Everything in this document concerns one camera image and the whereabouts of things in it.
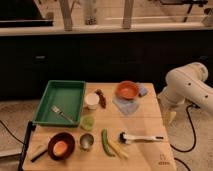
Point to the orange bowl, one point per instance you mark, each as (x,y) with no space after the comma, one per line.
(127,89)

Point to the blue cloth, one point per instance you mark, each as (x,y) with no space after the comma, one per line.
(127,107)

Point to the green plastic cup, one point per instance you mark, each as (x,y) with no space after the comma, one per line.
(87,122)

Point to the yellow corn piece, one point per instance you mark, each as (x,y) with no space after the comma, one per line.
(121,153)

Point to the green plastic tray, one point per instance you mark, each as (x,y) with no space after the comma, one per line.
(68,96)

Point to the white handled dish brush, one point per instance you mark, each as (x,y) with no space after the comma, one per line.
(129,138)

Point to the dark pan with egg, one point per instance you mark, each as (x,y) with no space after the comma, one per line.
(59,147)

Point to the black camera stand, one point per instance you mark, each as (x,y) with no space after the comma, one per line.
(30,128)

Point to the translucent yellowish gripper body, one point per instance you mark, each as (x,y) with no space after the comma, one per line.
(168,115)

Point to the small metal cup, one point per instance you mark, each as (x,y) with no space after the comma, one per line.
(86,141)

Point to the metal fork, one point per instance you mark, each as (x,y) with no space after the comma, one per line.
(56,110)

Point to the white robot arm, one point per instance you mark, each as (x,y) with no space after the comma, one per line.
(185,83)

